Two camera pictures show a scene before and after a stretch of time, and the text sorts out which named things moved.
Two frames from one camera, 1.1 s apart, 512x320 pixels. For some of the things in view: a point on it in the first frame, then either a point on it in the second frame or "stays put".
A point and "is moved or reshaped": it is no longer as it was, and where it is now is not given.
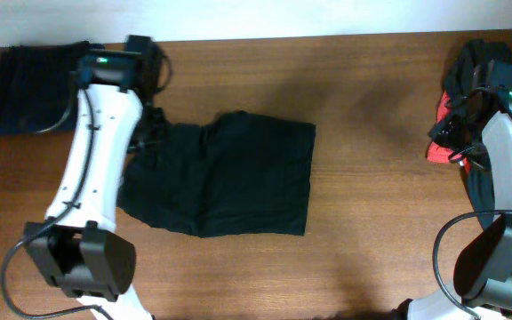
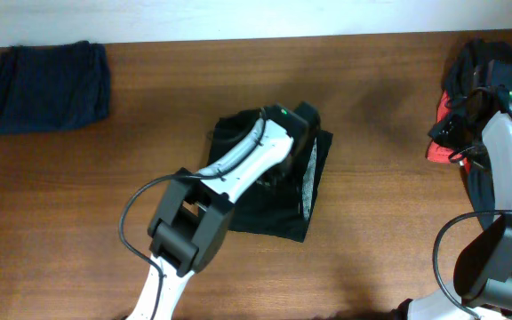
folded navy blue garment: [32, 89] stays put
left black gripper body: [148, 132] -> [289, 165]
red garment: [436, 153] stays put
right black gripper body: [459, 136] stays put
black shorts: [236, 175] is moved or reshaped
